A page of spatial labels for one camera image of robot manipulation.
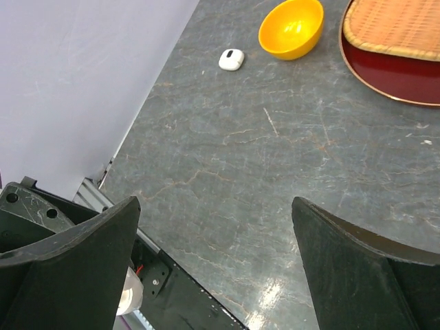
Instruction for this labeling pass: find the woven bamboo basket tray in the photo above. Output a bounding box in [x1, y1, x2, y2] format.
[342, 0, 439, 62]

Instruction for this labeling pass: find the small white charging case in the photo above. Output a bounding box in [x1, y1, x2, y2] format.
[218, 49, 245, 72]

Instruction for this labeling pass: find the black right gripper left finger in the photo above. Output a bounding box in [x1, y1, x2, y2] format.
[1, 197, 140, 329]

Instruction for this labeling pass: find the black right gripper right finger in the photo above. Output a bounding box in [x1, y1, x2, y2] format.
[291, 197, 439, 329]

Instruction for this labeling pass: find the red round lacquer tray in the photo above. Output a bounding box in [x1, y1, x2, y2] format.
[339, 1, 439, 107]

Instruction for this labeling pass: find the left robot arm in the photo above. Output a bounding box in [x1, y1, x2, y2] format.
[1, 178, 143, 329]

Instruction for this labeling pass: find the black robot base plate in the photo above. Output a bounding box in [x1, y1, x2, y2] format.
[131, 230, 247, 329]

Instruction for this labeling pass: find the orange plastic bowl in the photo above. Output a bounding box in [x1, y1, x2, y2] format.
[258, 0, 325, 61]

